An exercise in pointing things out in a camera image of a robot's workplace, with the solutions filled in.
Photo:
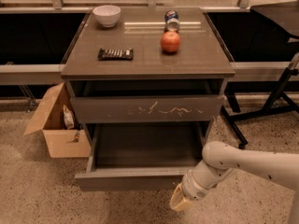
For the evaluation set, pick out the brown cardboard box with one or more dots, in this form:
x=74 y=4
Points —
x=49 y=119

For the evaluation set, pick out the blue soda can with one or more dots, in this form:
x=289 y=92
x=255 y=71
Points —
x=171 y=21

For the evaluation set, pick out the scratched grey upper drawer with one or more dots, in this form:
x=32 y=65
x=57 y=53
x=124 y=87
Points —
x=145 y=109

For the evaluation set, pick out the white crumpled bag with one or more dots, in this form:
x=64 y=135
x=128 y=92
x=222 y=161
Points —
x=68 y=118

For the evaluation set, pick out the grey drawer cabinet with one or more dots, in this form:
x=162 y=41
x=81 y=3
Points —
x=199 y=67

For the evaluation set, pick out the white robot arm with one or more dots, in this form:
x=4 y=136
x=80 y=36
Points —
x=220 y=159

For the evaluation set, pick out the red apple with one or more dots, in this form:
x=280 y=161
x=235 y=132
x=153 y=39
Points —
x=170 y=41

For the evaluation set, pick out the black rolling stand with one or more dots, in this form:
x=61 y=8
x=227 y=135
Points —
x=285 y=16

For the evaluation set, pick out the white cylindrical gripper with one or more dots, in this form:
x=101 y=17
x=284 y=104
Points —
x=193 y=187

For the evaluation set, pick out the dark chocolate bar wrapper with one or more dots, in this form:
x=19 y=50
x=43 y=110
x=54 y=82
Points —
x=115 y=54

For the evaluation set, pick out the white ceramic bowl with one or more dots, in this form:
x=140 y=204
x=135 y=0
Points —
x=107 y=15

